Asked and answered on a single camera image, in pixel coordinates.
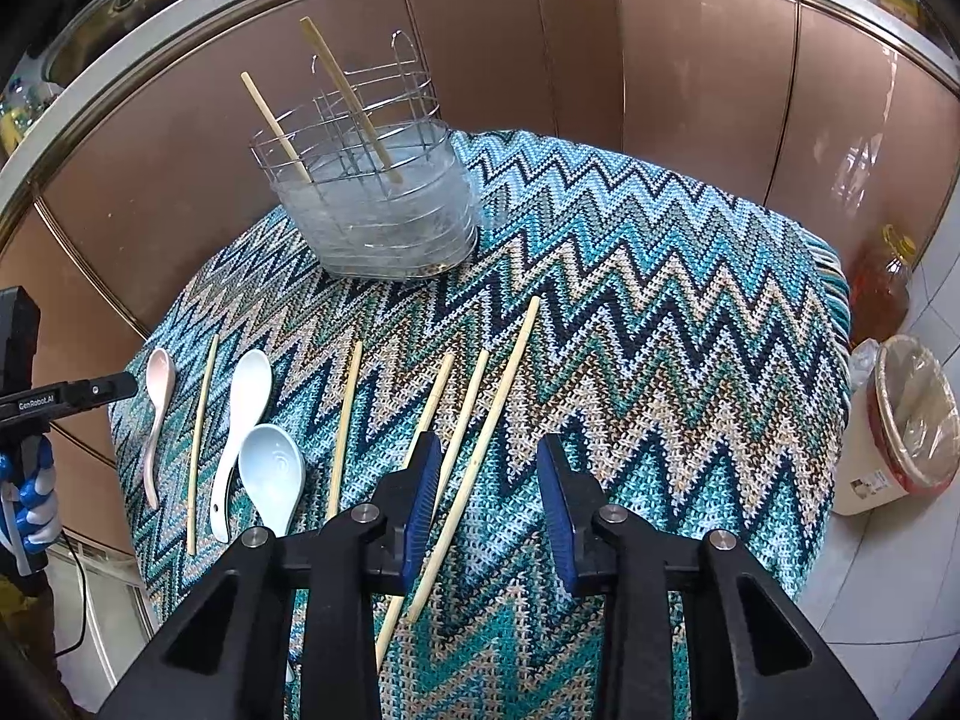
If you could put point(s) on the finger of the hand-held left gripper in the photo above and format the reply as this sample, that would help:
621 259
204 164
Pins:
112 387

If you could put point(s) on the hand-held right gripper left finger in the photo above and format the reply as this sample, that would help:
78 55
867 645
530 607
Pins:
424 495

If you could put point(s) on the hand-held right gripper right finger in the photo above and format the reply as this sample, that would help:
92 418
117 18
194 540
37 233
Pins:
559 510

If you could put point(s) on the pink ceramic spoon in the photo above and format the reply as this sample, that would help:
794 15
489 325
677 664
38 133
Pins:
161 376

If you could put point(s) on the bamboo chopstick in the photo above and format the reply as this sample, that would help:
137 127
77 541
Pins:
274 127
345 427
487 435
345 90
202 442
469 405
435 397

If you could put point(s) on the white ceramic spoon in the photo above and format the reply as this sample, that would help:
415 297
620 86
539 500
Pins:
251 390

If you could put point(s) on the person's left hand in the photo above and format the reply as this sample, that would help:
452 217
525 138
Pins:
37 510

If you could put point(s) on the light blue ceramic spoon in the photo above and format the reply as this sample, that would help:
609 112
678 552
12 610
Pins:
270 465

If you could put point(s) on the zigzag knitted blanket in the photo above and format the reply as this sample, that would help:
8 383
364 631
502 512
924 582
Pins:
637 315

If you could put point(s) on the person's olive trousers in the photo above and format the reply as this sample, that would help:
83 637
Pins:
22 637

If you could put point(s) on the beige trash bin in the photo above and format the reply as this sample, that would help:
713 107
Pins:
862 465

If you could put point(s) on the steel pot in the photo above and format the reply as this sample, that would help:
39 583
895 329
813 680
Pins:
112 30

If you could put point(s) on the cooking oil bottle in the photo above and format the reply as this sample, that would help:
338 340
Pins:
881 292

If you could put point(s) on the brown kitchen cabinet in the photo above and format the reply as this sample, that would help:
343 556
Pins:
675 60

